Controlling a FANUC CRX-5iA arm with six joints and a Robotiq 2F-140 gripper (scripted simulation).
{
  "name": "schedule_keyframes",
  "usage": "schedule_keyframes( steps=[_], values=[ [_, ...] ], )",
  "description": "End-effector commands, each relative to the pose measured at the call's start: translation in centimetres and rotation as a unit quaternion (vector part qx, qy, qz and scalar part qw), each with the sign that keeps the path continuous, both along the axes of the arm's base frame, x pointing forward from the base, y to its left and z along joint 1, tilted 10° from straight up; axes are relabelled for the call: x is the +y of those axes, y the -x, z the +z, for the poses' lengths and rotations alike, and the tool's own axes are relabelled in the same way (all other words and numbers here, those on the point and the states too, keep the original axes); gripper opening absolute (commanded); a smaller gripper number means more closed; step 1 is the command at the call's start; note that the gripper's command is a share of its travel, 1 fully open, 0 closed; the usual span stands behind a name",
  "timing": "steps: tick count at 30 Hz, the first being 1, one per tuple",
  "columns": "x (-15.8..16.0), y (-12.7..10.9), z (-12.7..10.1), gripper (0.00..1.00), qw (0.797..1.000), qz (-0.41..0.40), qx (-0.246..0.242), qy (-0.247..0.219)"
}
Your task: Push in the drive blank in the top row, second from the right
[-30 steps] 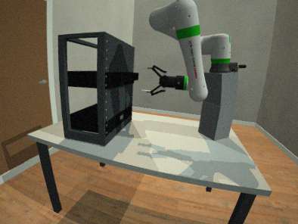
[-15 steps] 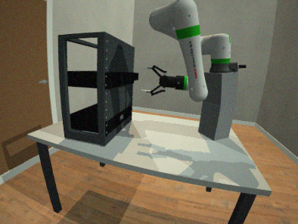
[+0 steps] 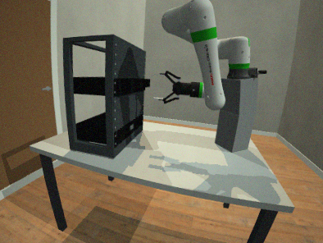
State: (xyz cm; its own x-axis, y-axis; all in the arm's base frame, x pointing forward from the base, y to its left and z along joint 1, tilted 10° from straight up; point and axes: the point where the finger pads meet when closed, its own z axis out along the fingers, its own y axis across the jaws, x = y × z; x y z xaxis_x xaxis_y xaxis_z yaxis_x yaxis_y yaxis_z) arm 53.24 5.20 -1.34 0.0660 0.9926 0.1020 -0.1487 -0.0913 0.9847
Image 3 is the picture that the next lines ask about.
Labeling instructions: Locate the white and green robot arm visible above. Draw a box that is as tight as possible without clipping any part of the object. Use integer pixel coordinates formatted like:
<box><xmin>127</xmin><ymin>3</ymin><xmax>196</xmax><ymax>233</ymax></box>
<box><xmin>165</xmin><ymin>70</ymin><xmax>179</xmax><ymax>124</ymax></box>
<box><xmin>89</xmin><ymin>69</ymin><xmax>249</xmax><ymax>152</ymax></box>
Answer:
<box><xmin>161</xmin><ymin>0</ymin><xmax>267</xmax><ymax>111</ymax></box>

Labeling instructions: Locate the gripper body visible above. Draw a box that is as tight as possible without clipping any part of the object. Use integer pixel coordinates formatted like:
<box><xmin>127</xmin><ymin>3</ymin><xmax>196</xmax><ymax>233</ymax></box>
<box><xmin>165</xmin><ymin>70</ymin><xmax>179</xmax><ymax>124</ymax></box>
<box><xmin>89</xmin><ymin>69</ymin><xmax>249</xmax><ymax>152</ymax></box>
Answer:
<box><xmin>172</xmin><ymin>81</ymin><xmax>190</xmax><ymax>95</ymax></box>

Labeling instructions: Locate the black open-frame rack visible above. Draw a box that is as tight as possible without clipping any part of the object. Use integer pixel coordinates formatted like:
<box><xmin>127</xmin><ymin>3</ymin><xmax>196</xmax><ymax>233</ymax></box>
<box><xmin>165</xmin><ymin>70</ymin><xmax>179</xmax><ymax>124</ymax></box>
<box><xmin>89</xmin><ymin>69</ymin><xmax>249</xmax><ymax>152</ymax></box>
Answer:
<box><xmin>63</xmin><ymin>34</ymin><xmax>150</xmax><ymax>159</ymax></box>

